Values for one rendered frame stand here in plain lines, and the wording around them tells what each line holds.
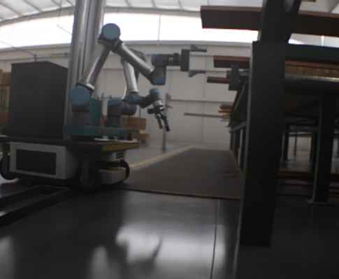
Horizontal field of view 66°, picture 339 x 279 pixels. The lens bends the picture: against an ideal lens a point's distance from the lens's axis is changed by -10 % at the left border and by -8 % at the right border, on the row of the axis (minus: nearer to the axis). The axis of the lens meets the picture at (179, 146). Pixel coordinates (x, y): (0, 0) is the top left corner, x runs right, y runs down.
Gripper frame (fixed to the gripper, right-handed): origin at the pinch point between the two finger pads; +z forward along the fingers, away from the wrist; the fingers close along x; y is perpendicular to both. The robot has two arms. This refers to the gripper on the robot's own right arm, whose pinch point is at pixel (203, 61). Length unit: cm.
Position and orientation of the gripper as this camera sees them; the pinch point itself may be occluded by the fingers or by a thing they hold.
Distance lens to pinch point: 177.2
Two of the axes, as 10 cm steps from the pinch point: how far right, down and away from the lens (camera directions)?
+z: 9.9, 0.7, -1.3
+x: -0.6, 10.0, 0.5
